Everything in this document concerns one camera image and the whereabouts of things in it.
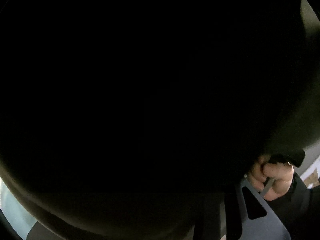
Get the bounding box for olive green hooded jacket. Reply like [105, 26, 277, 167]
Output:
[1, 0, 319, 239]

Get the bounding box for person right hand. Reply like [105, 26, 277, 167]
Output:
[247, 154, 294, 202]

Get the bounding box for teal bed sheet mattress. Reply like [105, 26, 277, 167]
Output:
[1, 180, 37, 239]

